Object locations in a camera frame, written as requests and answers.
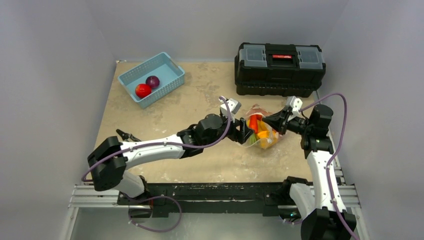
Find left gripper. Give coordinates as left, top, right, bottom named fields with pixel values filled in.
left=203, top=112, right=254, bottom=148

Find polka dot zip top bag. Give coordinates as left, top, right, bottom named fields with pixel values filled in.
left=242, top=104, right=283, bottom=150

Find purple fake cabbage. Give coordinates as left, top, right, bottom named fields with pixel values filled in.
left=145, top=75, right=161, bottom=89

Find red fake apple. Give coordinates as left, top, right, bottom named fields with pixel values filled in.
left=134, top=83, right=152, bottom=99

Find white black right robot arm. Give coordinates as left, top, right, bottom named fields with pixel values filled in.
left=262, top=104, right=357, bottom=240

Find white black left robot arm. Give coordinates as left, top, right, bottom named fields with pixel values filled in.
left=87, top=113, right=254, bottom=205

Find black plastic toolbox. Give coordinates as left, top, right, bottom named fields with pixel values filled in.
left=234, top=42, right=327, bottom=98

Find light blue perforated basket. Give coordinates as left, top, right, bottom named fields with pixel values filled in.
left=117, top=52, right=185, bottom=109

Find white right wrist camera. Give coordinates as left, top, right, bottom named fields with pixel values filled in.
left=285, top=96, right=303, bottom=113

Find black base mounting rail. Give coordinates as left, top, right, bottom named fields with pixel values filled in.
left=116, top=180, right=326, bottom=220

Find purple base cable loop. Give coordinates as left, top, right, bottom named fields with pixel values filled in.
left=128, top=196, right=183, bottom=234

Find black handled pliers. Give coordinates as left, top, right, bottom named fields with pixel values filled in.
left=115, top=129, right=141, bottom=142

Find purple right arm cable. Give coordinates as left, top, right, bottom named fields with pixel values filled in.
left=299, top=92, right=362, bottom=240

